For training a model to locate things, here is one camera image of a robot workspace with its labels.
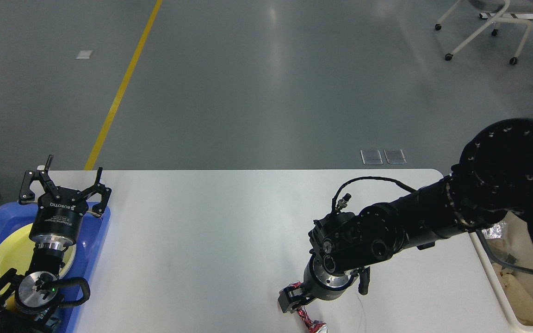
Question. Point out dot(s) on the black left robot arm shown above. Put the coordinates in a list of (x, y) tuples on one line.
[(35, 183)]

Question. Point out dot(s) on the red foil wrapper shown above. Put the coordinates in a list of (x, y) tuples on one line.
[(306, 319)]

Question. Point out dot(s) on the white plate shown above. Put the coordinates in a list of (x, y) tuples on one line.
[(67, 261)]

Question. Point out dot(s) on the brown paper bag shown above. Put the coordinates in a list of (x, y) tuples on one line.
[(519, 299)]

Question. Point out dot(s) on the white rolling chair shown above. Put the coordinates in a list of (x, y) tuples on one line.
[(499, 12)]

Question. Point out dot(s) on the yellow plastic plate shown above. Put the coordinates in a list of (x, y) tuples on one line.
[(12, 252)]

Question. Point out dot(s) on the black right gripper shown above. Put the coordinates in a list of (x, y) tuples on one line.
[(317, 284)]

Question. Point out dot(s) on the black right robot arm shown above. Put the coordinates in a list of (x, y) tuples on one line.
[(494, 176)]

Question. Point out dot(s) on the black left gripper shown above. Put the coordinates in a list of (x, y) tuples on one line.
[(58, 219)]

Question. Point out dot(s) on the beige plastic bin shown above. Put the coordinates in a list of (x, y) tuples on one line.
[(510, 241)]

